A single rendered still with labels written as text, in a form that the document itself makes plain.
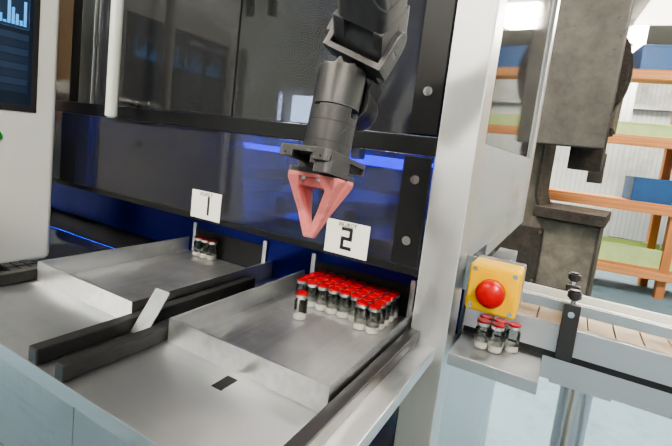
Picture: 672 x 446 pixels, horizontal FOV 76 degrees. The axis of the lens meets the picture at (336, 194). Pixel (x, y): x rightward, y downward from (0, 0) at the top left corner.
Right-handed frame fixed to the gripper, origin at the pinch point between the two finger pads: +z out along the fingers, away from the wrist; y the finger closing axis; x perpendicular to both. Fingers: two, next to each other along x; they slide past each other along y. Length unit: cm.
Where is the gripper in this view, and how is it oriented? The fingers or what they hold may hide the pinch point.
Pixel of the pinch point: (310, 230)
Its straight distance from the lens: 51.1
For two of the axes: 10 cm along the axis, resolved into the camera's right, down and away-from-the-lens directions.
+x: -8.7, -1.6, 4.6
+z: -2.0, 9.8, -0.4
